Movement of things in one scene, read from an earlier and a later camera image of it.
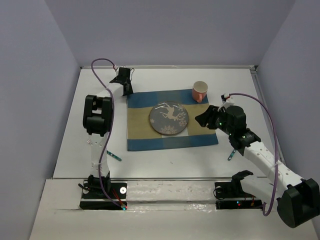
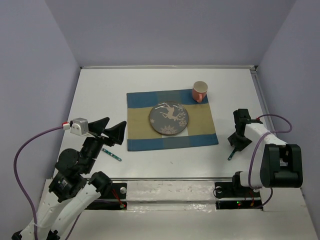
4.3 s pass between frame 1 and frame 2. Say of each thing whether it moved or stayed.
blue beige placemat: stayed
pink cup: stayed
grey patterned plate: stayed
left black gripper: moved
